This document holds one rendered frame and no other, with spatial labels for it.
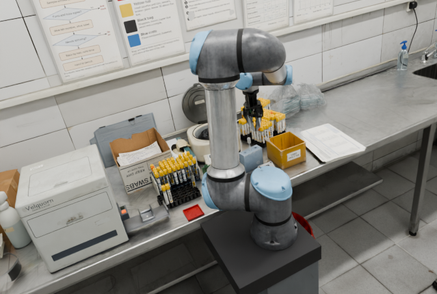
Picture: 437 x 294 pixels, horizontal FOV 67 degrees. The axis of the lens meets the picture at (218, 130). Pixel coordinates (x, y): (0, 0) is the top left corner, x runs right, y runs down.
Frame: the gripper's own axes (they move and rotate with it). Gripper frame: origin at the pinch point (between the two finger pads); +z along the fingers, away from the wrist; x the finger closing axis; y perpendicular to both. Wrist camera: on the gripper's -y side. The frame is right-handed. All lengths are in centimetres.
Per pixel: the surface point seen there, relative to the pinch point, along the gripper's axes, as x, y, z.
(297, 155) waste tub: 16.4, 9.5, 12.5
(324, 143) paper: 32.6, -2.3, 16.3
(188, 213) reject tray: -33.3, 32.5, 15.1
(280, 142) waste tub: 11.3, -2.3, 11.7
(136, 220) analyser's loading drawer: -53, 37, 11
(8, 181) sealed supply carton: -107, 17, -4
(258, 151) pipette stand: -0.6, 7.9, 7.7
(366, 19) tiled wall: 89, -86, -18
